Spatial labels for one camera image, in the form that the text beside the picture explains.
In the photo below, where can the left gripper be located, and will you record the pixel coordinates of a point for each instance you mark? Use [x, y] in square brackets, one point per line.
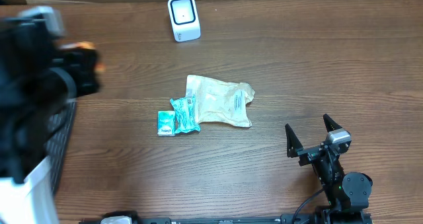
[85, 59]

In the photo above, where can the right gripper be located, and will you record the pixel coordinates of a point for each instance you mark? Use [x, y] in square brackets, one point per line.
[308, 153]

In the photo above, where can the beige snack pouch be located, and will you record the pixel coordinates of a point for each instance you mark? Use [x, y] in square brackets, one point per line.
[219, 101]

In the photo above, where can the teal crinkled wrapper packet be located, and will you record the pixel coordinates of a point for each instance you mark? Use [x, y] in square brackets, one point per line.
[185, 114]

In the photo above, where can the teal tissue pack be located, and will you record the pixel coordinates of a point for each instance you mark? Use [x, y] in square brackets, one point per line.
[166, 125]

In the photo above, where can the orange tissue pack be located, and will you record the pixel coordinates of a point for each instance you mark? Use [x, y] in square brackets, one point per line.
[99, 66]

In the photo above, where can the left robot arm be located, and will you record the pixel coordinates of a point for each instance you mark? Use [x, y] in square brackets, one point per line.
[26, 194]

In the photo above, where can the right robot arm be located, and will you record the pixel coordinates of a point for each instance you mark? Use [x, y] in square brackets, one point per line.
[347, 193]

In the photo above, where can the white barcode scanner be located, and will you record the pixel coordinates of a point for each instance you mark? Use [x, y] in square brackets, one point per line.
[184, 20]

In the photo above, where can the grey plastic shopping basket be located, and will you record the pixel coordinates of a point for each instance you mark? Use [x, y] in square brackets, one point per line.
[56, 147]

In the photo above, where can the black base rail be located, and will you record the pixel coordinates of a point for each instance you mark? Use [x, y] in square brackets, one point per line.
[132, 217]

